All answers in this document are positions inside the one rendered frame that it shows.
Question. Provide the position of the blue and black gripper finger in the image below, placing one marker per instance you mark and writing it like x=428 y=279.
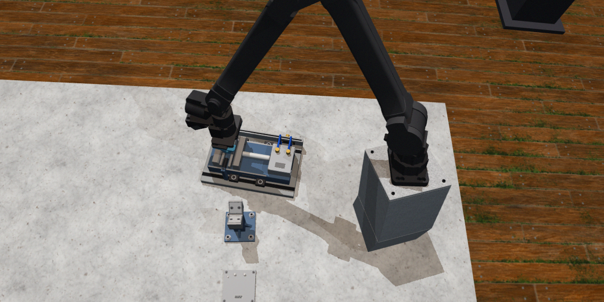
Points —
x=229 y=150

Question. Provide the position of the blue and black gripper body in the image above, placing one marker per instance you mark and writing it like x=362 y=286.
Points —
x=230 y=134

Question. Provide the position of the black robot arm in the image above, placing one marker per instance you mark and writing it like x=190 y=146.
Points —
x=406 y=119

